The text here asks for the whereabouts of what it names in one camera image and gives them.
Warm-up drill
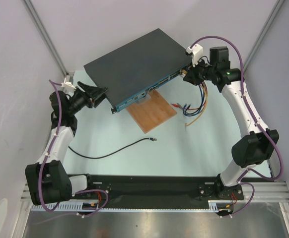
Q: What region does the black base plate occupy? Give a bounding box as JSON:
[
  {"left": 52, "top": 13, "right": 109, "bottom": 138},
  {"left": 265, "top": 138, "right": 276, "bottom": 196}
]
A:
[{"left": 56, "top": 174, "right": 244, "bottom": 209}]

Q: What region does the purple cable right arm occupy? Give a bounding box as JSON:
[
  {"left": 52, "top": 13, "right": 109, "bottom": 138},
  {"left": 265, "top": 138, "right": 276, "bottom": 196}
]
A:
[{"left": 189, "top": 36, "right": 284, "bottom": 219}]

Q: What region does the light blue table mat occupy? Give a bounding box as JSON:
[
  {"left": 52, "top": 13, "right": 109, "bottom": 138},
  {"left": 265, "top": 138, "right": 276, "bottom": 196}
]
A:
[{"left": 63, "top": 82, "right": 240, "bottom": 177}]

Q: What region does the black network switch blue front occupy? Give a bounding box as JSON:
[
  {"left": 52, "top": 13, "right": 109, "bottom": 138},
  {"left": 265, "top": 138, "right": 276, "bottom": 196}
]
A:
[{"left": 84, "top": 28, "right": 192, "bottom": 114}]

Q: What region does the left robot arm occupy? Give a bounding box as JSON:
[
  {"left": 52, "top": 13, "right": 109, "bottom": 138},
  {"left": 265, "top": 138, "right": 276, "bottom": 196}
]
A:
[{"left": 25, "top": 82, "right": 108, "bottom": 211}]

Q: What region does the yellow ethernet cable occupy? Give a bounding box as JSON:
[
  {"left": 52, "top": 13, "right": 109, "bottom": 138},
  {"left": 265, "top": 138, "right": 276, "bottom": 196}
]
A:
[{"left": 180, "top": 69, "right": 209, "bottom": 128}]

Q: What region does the blue ethernet cable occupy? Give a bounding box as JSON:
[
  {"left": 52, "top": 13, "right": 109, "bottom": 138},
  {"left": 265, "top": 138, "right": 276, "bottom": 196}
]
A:
[{"left": 183, "top": 83, "right": 208, "bottom": 117}]

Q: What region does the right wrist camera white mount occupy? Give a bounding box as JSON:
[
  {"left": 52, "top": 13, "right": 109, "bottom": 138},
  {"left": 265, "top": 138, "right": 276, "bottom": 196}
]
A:
[{"left": 186, "top": 44, "right": 204, "bottom": 67}]

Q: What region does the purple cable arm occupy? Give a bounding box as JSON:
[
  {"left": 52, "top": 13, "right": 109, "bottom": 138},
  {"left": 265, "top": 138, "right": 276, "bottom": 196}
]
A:
[
  {"left": 189, "top": 36, "right": 284, "bottom": 219},
  {"left": 39, "top": 79, "right": 110, "bottom": 219}
]

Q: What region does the black ethernet cable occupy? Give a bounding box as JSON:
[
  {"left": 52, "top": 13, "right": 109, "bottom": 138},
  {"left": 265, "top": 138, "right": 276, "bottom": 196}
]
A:
[{"left": 68, "top": 137, "right": 158, "bottom": 159}]

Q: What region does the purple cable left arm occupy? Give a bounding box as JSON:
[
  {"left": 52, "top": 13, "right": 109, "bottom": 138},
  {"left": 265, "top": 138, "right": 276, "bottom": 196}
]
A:
[{"left": 39, "top": 79, "right": 110, "bottom": 219}]

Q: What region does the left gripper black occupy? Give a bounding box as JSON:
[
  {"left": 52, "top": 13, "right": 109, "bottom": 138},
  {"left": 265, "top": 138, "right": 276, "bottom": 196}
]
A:
[{"left": 68, "top": 82, "right": 109, "bottom": 116}]

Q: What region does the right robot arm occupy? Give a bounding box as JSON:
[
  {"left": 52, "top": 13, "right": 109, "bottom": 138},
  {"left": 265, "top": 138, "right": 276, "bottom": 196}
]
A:
[{"left": 184, "top": 44, "right": 279, "bottom": 200}]

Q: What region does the wooden board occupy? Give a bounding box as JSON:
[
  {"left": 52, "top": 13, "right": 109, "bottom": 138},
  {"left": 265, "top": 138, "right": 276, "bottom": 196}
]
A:
[{"left": 126, "top": 90, "right": 177, "bottom": 133}]

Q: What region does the aluminium rail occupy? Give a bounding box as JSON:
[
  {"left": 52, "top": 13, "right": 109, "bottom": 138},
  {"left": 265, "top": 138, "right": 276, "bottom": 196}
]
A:
[{"left": 20, "top": 180, "right": 289, "bottom": 211}]

